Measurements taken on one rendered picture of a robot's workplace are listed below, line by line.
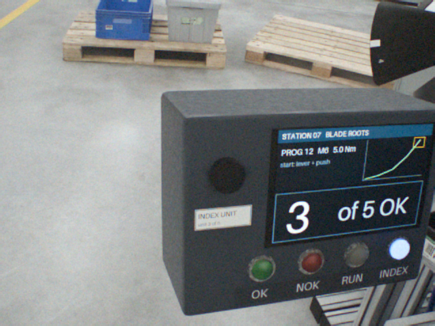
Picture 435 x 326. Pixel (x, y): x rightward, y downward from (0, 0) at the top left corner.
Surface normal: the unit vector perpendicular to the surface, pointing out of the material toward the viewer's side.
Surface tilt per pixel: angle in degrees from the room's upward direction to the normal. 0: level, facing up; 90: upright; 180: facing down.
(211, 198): 75
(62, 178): 0
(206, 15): 96
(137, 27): 90
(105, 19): 90
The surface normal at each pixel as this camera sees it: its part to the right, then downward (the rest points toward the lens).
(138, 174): 0.11, -0.83
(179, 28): 0.06, 0.63
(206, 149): 0.29, 0.32
